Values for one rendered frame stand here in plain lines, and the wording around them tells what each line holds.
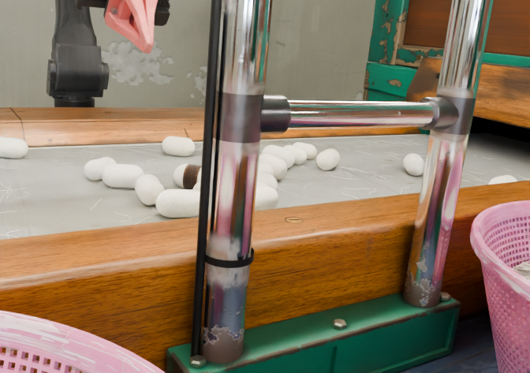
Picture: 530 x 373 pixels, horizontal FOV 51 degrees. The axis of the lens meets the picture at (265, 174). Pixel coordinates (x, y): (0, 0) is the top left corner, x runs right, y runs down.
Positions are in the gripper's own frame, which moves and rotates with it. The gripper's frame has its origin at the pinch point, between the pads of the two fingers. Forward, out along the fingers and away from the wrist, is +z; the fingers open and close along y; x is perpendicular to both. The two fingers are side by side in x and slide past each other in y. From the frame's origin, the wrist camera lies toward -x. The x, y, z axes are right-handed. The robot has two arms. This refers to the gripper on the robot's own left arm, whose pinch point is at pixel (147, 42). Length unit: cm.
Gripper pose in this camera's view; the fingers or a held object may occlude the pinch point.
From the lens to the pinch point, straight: 58.3
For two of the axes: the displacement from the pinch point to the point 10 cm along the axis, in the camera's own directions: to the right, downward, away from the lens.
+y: 8.5, -0.6, 5.2
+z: 3.4, 8.2, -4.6
